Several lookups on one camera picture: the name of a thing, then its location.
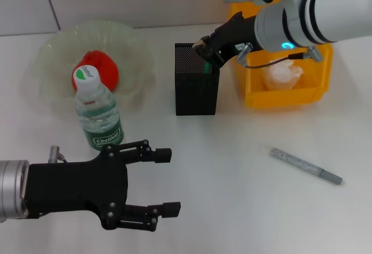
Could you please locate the black mesh pen holder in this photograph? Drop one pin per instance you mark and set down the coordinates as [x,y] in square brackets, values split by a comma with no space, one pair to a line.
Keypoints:
[194,97]

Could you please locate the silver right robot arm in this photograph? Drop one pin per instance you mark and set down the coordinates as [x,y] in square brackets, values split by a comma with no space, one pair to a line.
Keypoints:
[319,15]

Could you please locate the red-orange toy orange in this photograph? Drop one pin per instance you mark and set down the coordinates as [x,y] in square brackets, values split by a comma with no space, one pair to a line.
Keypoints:
[107,65]

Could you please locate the clear green-label water bottle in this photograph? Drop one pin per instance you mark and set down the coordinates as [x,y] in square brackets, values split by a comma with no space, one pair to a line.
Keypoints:
[98,120]

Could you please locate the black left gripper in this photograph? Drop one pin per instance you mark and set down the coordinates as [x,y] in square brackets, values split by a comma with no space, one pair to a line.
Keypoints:
[75,187]

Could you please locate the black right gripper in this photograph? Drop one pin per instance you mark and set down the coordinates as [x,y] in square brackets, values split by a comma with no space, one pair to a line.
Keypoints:
[235,36]

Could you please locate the mint green utility knife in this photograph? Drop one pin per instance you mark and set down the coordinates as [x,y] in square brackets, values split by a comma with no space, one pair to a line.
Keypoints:
[207,68]

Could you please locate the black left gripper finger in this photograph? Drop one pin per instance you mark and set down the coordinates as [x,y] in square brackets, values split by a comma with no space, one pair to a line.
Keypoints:
[171,210]

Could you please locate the white paper ball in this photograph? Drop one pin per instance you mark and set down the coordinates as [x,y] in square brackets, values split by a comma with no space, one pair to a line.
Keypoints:
[280,75]

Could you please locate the yellow plastic bin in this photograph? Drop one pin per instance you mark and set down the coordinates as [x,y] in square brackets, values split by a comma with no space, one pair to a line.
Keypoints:
[290,97]

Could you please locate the grey marker pen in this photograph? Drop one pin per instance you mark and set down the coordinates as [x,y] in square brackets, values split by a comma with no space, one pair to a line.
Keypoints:
[305,165]

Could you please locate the pale green glass fruit plate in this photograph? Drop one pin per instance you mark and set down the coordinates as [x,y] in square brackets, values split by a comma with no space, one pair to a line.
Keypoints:
[130,56]

